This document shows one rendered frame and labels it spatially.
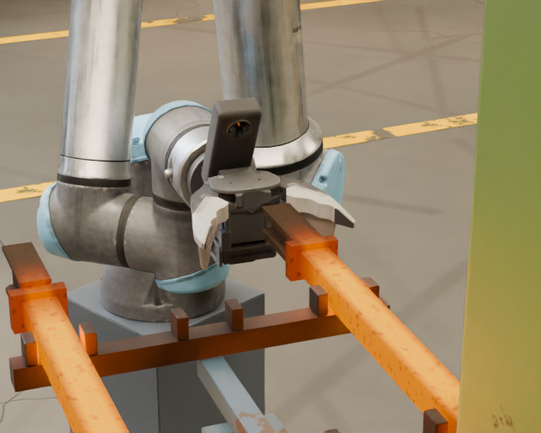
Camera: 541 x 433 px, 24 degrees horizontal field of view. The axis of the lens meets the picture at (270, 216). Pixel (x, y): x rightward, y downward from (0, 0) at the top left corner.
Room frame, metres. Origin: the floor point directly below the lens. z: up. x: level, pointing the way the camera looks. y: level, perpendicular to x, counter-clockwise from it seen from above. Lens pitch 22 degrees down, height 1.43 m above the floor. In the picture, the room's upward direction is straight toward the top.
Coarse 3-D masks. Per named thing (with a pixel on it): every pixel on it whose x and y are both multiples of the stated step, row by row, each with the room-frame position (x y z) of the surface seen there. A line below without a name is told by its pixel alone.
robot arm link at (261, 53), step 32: (224, 0) 1.54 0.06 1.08; (256, 0) 1.52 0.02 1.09; (288, 0) 1.54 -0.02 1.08; (224, 32) 1.55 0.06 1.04; (256, 32) 1.53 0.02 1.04; (288, 32) 1.55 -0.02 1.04; (224, 64) 1.57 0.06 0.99; (256, 64) 1.54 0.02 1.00; (288, 64) 1.55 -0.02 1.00; (224, 96) 1.59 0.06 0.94; (256, 96) 1.55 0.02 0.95; (288, 96) 1.56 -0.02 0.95; (288, 128) 1.57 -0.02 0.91; (320, 128) 1.64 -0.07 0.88; (256, 160) 1.55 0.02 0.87; (288, 160) 1.56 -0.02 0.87; (320, 160) 1.59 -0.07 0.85
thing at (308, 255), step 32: (288, 224) 1.06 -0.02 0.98; (288, 256) 1.01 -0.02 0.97; (320, 256) 0.99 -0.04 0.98; (352, 288) 0.93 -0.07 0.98; (352, 320) 0.89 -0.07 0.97; (384, 320) 0.87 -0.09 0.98; (384, 352) 0.83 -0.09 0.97; (416, 352) 0.82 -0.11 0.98; (416, 384) 0.78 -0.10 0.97; (448, 384) 0.77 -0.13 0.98; (448, 416) 0.73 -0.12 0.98
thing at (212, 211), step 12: (204, 204) 1.12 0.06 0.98; (216, 204) 1.12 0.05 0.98; (192, 216) 1.10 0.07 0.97; (204, 216) 1.09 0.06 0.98; (216, 216) 1.11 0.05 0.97; (192, 228) 1.10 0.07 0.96; (204, 228) 1.07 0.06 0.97; (216, 228) 1.09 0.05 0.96; (204, 240) 1.06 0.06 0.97; (204, 252) 1.09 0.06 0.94; (204, 264) 1.10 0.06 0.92
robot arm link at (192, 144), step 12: (192, 132) 1.30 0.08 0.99; (204, 132) 1.29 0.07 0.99; (180, 144) 1.29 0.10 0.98; (192, 144) 1.27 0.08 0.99; (204, 144) 1.26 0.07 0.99; (180, 156) 1.27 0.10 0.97; (192, 156) 1.26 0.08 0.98; (252, 156) 1.28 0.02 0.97; (168, 168) 1.29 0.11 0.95; (180, 168) 1.26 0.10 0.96; (252, 168) 1.28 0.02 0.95; (180, 180) 1.25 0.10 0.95; (180, 192) 1.26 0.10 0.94
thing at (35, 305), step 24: (24, 264) 0.95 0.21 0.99; (24, 288) 0.92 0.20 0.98; (48, 288) 0.92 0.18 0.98; (24, 312) 0.90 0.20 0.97; (48, 312) 0.89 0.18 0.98; (48, 336) 0.85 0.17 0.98; (72, 336) 0.85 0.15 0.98; (48, 360) 0.81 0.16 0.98; (72, 360) 0.81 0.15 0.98; (72, 384) 0.77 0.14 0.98; (96, 384) 0.77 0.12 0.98; (72, 408) 0.74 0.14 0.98; (96, 408) 0.74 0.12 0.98; (96, 432) 0.71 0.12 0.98; (120, 432) 0.71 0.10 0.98
